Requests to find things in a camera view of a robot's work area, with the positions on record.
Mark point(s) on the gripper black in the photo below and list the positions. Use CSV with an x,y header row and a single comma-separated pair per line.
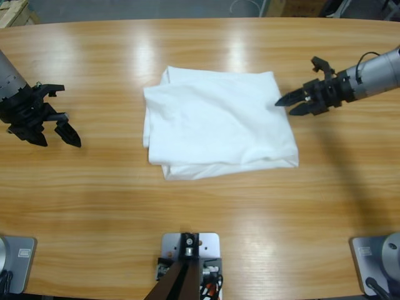
x,y
331,93
28,112

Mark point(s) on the white t-shirt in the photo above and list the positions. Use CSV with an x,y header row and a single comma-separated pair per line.
x,y
218,125

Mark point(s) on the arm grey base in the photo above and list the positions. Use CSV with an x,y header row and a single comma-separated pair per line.
x,y
18,265
365,265

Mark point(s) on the brown cardboard box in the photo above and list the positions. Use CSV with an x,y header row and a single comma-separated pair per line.
x,y
297,7

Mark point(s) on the grey chair leg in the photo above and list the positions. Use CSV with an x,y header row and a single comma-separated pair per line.
x,y
342,7

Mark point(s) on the stacked wooden boards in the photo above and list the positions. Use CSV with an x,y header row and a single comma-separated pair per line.
x,y
12,12

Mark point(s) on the grey metal stand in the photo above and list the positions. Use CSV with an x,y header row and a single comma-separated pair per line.
x,y
391,7

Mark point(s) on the white mounting block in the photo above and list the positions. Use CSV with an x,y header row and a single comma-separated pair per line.
x,y
211,242

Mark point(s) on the silver metal clamp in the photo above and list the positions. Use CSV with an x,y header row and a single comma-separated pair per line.
x,y
211,271
161,270

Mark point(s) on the dark camera post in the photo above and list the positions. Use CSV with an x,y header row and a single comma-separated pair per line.
x,y
175,284

